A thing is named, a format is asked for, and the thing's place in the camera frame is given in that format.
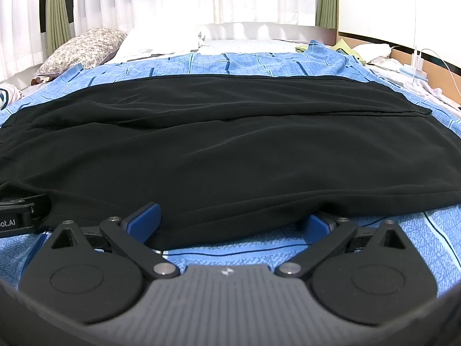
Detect wooden bed frame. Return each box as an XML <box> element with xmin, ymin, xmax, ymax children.
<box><xmin>337</xmin><ymin>31</ymin><xmax>461</xmax><ymax>98</ymax></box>

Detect floral pillow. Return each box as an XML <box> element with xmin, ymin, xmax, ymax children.
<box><xmin>34</xmin><ymin>27</ymin><xmax>128</xmax><ymax>80</ymax></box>

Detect black pants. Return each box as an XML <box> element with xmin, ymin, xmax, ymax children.
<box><xmin>0</xmin><ymin>74</ymin><xmax>461</xmax><ymax>251</ymax></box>

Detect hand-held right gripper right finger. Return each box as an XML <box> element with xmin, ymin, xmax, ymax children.
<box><xmin>274</xmin><ymin>213</ymin><xmax>413</xmax><ymax>279</ymax></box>

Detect white pillow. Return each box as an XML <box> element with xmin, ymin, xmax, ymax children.
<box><xmin>106</xmin><ymin>25</ymin><xmax>206</xmax><ymax>63</ymax></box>

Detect white crumpled cloth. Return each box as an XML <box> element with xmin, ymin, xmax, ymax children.
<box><xmin>355</xmin><ymin>43</ymin><xmax>393</xmax><ymax>66</ymax></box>

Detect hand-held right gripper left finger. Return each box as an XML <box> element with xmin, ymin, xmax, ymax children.
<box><xmin>50</xmin><ymin>203</ymin><xmax>181</xmax><ymax>279</ymax></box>

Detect dark patterned white cloth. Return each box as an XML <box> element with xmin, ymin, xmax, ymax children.
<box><xmin>0</xmin><ymin>83</ymin><xmax>25</xmax><ymax>110</ymax></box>

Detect light blue box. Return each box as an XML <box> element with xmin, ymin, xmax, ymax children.
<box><xmin>400</xmin><ymin>64</ymin><xmax>430</xmax><ymax>84</ymax></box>

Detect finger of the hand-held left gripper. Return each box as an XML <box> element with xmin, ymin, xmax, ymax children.
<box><xmin>0</xmin><ymin>194</ymin><xmax>51</xmax><ymax>208</ymax></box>

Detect green cloth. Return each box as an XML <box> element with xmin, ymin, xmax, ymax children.
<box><xmin>295</xmin><ymin>39</ymin><xmax>367</xmax><ymax>63</ymax></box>

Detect blue checked blanket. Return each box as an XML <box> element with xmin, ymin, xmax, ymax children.
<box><xmin>0</xmin><ymin>40</ymin><xmax>461</xmax><ymax>285</ymax></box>

